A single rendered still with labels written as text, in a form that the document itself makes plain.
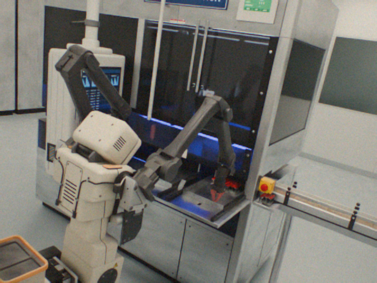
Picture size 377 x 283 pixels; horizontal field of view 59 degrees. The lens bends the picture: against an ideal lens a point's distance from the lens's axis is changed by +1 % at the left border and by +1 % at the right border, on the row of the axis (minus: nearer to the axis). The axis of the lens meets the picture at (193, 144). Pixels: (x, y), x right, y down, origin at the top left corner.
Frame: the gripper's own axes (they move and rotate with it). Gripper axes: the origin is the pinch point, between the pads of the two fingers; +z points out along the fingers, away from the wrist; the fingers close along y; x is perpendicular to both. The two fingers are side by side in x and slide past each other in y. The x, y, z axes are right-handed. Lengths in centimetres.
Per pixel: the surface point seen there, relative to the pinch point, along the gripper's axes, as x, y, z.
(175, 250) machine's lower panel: 34, 34, 56
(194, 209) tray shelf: 5.8, -9.8, 4.8
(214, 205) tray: -0.8, -0.7, 1.7
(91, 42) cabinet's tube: 94, -19, -67
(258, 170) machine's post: -11.8, 22.6, -19.5
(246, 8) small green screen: 15, 8, -103
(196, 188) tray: 19.2, 12.4, 1.2
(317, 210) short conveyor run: -46, 36, -7
